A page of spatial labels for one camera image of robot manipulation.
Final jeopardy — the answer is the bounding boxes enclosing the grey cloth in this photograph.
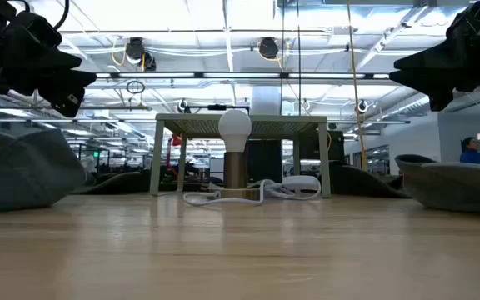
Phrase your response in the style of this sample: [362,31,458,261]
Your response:
[0,126,88,213]

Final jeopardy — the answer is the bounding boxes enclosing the grey baseball cap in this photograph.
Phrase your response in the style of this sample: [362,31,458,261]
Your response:
[393,153,480,217]

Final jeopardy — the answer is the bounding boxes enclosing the person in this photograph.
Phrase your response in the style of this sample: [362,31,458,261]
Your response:
[459,136,480,166]

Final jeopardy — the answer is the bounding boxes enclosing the red background object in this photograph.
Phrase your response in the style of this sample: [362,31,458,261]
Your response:
[165,132,183,180]

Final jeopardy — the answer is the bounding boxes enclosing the black background cabinet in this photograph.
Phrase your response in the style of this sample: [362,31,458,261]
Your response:
[298,130,346,164]

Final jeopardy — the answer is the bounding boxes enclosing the green perforated metal stand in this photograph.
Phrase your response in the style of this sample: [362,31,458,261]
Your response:
[148,112,333,199]

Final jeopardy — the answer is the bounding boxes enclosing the brass lamp with white bulb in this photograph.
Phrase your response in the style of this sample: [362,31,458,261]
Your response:
[217,108,262,202]

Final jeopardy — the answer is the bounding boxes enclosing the silver ventilation duct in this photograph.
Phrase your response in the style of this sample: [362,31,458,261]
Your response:
[383,94,433,121]

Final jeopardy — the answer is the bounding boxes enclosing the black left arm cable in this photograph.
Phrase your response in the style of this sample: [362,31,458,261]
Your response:
[53,0,71,31]

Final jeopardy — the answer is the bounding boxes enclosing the black hanging cable loop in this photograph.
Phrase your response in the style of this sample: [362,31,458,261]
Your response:
[125,79,147,95]

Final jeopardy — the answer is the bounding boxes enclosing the black ceiling cord reel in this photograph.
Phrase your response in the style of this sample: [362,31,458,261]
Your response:
[124,36,158,73]
[257,36,281,61]

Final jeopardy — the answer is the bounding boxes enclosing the long yellow hanging cord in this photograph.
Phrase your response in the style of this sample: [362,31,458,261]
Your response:
[345,0,368,172]

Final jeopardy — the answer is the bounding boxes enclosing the white cable switch box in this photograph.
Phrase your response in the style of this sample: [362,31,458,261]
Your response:
[281,174,322,193]

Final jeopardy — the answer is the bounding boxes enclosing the white lamp cable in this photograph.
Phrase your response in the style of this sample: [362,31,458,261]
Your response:
[182,177,323,208]

